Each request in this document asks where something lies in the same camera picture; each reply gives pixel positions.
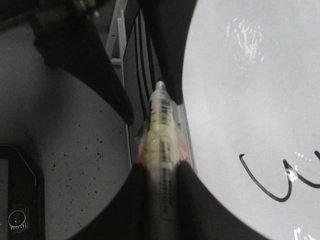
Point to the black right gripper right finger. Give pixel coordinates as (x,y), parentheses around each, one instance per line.
(168,22)

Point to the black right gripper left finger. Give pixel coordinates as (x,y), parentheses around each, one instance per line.
(67,38)

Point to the whiteboard marker taped wrap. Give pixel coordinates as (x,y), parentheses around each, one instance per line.
(163,143)

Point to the white whiteboard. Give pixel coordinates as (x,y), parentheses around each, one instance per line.
(251,88)

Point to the white metal frame ladder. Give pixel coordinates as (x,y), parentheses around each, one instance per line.
(117,39)

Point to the black camera device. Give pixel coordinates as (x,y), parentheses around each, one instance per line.
(22,205)

